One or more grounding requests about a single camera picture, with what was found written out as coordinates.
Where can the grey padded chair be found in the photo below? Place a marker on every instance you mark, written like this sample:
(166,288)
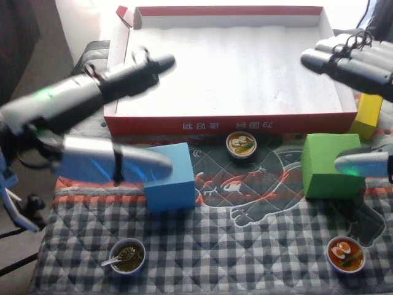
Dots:
(92,52)

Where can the yellow foam block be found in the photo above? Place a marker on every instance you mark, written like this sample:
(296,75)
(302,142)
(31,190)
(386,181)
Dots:
(367,116)

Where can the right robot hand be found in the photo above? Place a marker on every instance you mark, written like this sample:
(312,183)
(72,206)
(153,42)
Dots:
(353,67)

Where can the green cube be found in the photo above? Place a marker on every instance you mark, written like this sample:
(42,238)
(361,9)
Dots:
(319,175)

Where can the toy bowl with green beans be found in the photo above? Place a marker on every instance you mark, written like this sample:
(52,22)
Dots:
(130,261)

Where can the toy bowl with egg soup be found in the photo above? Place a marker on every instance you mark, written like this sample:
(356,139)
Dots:
(345,256)

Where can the white toy spoon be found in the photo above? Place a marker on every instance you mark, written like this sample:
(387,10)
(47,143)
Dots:
(112,261)

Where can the toy bowl with shrimp soup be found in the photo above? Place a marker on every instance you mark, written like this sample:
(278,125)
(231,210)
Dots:
(241,144)

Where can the red cardboard box tray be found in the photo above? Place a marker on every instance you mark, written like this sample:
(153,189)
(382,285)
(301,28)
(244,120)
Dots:
(230,77)

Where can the grey checked bear quilt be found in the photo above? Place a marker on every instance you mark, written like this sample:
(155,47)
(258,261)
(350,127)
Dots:
(245,230)

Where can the dark curtain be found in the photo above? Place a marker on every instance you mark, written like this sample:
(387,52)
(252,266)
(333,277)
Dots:
(383,18)
(18,37)

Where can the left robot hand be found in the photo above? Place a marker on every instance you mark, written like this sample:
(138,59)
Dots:
(76,95)

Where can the blue cube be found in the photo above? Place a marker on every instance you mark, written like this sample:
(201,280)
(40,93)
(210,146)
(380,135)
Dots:
(172,193)

